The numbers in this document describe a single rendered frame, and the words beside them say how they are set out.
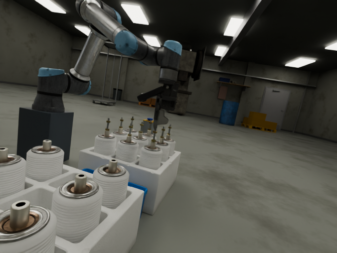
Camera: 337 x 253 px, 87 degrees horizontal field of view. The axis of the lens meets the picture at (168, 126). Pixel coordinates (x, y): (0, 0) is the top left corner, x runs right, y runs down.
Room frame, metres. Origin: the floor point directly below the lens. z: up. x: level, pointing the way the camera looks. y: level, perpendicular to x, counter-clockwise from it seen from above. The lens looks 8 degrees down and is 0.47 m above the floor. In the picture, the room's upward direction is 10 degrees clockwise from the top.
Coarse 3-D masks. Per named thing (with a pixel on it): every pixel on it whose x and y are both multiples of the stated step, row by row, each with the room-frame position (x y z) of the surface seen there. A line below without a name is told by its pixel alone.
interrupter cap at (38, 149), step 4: (32, 148) 0.51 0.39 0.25; (36, 148) 0.51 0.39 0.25; (40, 148) 0.52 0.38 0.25; (52, 148) 0.54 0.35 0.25; (56, 148) 0.54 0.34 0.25; (60, 148) 0.55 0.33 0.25; (36, 152) 0.48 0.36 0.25; (40, 152) 0.49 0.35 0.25; (44, 152) 0.50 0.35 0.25; (48, 152) 0.50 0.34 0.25; (52, 152) 0.50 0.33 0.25; (56, 152) 0.51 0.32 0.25
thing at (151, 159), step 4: (140, 152) 0.75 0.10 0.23; (144, 152) 0.71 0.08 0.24; (148, 152) 0.71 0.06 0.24; (152, 152) 0.71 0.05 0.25; (156, 152) 0.71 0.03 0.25; (160, 152) 0.73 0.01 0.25; (140, 156) 0.73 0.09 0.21; (144, 156) 0.71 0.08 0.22; (148, 156) 0.70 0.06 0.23; (152, 156) 0.70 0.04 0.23; (156, 156) 0.71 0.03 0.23; (160, 156) 0.73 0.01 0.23; (140, 160) 0.72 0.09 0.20; (144, 160) 0.71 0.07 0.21; (148, 160) 0.70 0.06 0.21; (152, 160) 0.71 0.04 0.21; (156, 160) 0.71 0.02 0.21; (160, 160) 0.74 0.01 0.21; (140, 164) 0.72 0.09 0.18; (144, 164) 0.71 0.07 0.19; (148, 164) 0.70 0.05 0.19; (152, 164) 0.71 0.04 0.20; (156, 164) 0.72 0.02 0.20; (152, 168) 0.71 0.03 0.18; (156, 168) 0.72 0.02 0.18
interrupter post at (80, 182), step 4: (76, 176) 0.34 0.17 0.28; (80, 176) 0.35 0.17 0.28; (84, 176) 0.35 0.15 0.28; (76, 180) 0.34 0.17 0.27; (80, 180) 0.34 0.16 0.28; (84, 180) 0.34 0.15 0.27; (76, 184) 0.34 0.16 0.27; (80, 184) 0.34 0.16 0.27; (84, 184) 0.34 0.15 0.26; (76, 188) 0.34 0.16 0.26; (80, 188) 0.34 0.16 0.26; (84, 188) 0.35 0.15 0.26
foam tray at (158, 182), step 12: (84, 156) 0.75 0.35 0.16; (96, 156) 0.73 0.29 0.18; (108, 156) 0.75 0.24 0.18; (168, 156) 0.91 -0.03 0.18; (84, 168) 0.75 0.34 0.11; (96, 168) 0.73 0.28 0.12; (132, 168) 0.69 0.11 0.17; (144, 168) 0.69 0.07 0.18; (168, 168) 0.78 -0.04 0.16; (132, 180) 0.69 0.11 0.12; (144, 180) 0.67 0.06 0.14; (156, 180) 0.66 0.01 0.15; (168, 180) 0.83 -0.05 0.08; (156, 192) 0.66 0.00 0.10; (144, 204) 0.67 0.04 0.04; (156, 204) 0.69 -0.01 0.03
